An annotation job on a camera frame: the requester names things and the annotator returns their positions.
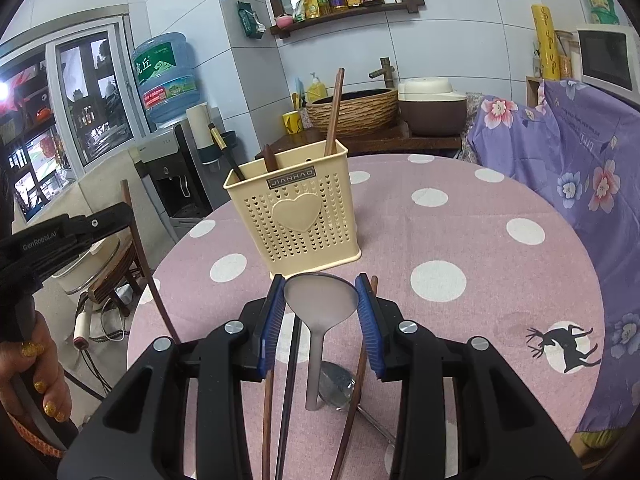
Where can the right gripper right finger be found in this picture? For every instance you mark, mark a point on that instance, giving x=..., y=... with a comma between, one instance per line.
x=503, y=431

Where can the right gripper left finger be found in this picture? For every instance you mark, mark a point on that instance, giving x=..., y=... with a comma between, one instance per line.
x=138, y=430

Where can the clear plastic ladle spoon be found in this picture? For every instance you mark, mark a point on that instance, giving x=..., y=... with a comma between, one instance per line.
x=321, y=301

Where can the dark wooden spoon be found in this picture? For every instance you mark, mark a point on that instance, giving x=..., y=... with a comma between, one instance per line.
x=269, y=157

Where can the left hand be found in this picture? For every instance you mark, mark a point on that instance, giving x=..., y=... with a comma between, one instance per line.
x=39, y=354

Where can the white pot with lid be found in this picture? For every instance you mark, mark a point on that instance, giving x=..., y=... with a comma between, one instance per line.
x=80, y=273

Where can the black chopstick on table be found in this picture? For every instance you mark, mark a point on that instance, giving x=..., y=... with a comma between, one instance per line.
x=288, y=397

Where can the metal spoon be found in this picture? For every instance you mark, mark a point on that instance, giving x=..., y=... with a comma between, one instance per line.
x=337, y=389

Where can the water dispenser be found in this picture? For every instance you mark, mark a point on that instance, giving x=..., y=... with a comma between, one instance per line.
x=182, y=189

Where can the pink polka dot tablecloth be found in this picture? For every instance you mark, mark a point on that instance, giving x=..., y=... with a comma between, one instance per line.
x=461, y=250

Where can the black gold chopstick in holder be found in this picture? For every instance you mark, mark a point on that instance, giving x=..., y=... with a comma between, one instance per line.
x=226, y=151

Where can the blue water jug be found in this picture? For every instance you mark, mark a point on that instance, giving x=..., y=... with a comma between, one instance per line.
x=165, y=77

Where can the beige perforated utensil holder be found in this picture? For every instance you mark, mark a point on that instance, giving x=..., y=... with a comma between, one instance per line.
x=300, y=217

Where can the purple floral cloth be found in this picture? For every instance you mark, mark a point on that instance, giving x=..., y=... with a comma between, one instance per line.
x=578, y=148

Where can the yellow mug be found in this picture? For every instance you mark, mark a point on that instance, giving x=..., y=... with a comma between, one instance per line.
x=293, y=122

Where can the beige brown rice cooker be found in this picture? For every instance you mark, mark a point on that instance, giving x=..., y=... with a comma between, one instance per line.
x=431, y=107

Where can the yellow soap bottle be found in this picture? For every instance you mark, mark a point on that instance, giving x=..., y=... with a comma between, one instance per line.
x=316, y=91

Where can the woven basket sink basin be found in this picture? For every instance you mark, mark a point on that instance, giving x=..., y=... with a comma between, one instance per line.
x=361, y=112

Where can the bronze faucet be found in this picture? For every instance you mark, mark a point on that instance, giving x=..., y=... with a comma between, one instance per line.
x=386, y=71

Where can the white microwave oven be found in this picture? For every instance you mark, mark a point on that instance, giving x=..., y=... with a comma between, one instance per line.
x=610, y=59

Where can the yellow roll package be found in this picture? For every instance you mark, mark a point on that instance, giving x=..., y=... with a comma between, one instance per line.
x=548, y=51

